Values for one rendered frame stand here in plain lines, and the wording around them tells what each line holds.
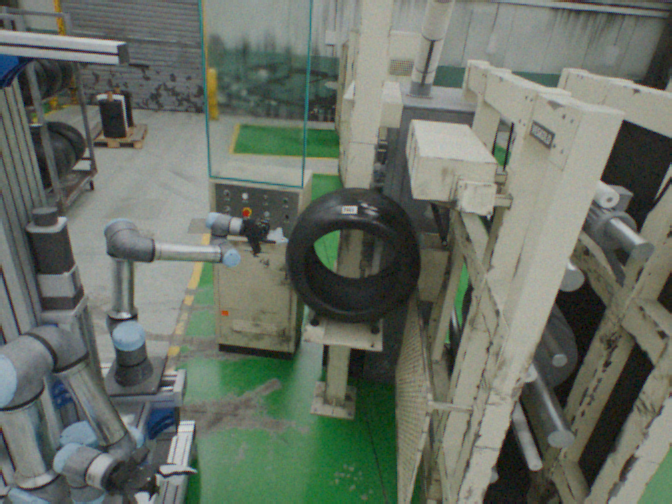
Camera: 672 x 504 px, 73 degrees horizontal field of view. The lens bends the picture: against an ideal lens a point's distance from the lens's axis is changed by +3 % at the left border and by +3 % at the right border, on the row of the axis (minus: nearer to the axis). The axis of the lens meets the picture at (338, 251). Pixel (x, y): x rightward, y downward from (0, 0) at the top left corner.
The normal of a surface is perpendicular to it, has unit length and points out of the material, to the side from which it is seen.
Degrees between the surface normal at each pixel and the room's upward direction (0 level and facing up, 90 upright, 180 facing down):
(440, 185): 90
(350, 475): 0
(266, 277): 90
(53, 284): 90
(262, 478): 0
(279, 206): 90
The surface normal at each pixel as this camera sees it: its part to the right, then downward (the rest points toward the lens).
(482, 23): 0.14, 0.47
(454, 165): -0.10, 0.45
